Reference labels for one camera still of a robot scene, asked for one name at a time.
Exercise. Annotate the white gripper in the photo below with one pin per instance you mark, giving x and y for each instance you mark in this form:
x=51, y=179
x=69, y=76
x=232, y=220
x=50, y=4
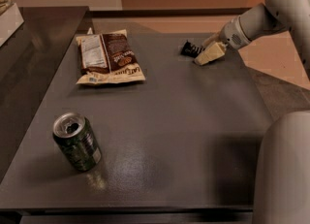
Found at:
x=232, y=36

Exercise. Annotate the black rxbar chocolate bar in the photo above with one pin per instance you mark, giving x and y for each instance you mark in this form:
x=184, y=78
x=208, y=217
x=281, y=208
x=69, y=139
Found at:
x=191, y=50

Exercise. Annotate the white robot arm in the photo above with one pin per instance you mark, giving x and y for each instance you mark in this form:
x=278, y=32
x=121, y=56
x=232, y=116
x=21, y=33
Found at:
x=282, y=186

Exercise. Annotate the brown and cream chips bag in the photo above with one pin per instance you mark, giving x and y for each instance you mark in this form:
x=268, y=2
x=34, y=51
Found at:
x=107, y=58

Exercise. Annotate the green soda can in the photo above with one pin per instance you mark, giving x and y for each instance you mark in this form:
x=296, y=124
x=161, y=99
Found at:
x=74, y=136

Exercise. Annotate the white box on counter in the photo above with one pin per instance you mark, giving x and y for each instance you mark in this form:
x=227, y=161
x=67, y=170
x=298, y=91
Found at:
x=10, y=20

